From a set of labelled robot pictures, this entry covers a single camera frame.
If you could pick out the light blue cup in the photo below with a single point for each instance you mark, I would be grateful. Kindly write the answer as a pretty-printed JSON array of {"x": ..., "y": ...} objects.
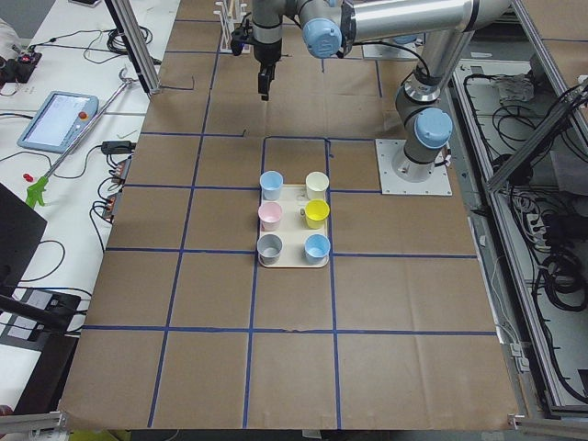
[{"x": 271, "y": 183}]

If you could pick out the aluminium frame post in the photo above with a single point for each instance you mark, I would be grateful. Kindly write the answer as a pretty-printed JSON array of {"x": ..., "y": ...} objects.
[{"x": 128, "y": 27}]

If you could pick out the yellow cup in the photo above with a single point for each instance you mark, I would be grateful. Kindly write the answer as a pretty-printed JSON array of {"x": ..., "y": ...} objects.
[{"x": 316, "y": 213}]

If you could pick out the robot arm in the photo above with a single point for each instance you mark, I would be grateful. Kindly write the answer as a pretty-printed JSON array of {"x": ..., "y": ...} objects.
[
  {"x": 333, "y": 29},
  {"x": 407, "y": 39}
]

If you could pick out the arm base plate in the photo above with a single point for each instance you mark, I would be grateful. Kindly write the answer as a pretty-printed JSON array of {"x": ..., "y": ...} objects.
[
  {"x": 401, "y": 179},
  {"x": 391, "y": 52}
]

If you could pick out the white wire cup rack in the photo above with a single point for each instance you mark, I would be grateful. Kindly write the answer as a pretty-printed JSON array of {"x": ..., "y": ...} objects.
[{"x": 231, "y": 14}]

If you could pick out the cream white cup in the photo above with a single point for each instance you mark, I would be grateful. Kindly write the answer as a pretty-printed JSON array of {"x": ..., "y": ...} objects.
[{"x": 316, "y": 184}]

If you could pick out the grey cup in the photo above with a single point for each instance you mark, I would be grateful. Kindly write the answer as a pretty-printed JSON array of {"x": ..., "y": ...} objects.
[{"x": 269, "y": 248}]

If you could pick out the blue teach pendant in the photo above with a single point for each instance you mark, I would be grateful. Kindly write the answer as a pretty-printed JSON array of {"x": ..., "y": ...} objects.
[{"x": 60, "y": 119}]

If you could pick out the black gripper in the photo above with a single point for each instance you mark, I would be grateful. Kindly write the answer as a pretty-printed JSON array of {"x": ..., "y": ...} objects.
[{"x": 267, "y": 53}]

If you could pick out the green handled reacher grabber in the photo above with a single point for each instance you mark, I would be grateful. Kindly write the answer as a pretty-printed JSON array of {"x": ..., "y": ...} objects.
[{"x": 35, "y": 191}]

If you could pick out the black power adapter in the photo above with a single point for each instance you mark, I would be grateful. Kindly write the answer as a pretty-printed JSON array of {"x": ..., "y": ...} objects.
[{"x": 117, "y": 147}]

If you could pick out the cream plastic tray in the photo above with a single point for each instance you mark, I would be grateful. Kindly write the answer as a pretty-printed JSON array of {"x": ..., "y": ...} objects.
[{"x": 293, "y": 229}]

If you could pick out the pink cup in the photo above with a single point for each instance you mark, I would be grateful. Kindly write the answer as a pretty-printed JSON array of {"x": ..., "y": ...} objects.
[{"x": 270, "y": 214}]

